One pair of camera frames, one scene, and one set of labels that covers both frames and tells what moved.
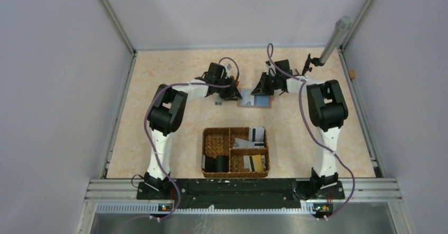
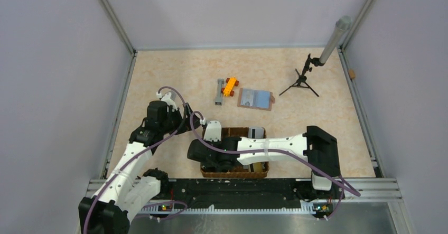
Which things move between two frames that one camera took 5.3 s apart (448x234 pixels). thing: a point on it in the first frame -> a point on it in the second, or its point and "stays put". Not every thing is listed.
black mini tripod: [316, 61] stays put
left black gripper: [233, 93] -> [185, 124]
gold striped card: [258, 163] stays put
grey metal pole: [342, 25] stays put
